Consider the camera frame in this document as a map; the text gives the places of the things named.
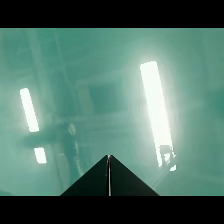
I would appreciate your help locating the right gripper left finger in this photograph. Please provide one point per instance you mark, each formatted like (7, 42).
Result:
(90, 181)

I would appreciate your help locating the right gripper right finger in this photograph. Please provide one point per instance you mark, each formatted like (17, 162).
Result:
(128, 181)

